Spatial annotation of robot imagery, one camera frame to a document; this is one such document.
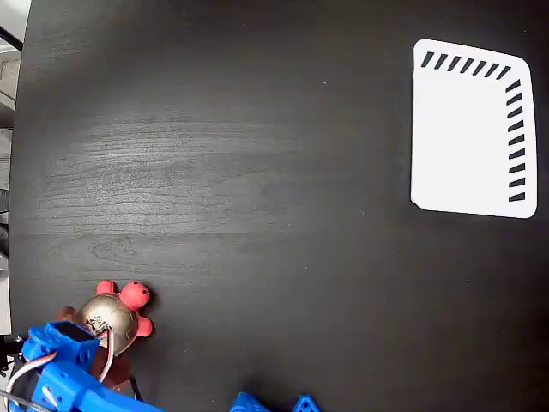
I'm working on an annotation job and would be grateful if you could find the white red servo cable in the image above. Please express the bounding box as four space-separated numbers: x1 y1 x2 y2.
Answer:
97 328 117 383

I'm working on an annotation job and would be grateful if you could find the black metal bar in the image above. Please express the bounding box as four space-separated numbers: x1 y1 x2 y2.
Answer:
0 24 24 52

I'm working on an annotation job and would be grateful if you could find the red turtle toy gold shell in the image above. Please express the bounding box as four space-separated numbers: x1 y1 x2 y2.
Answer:
75 280 154 358

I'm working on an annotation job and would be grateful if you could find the white tray with black stripes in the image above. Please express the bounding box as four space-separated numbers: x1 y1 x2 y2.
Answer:
410 39 539 220

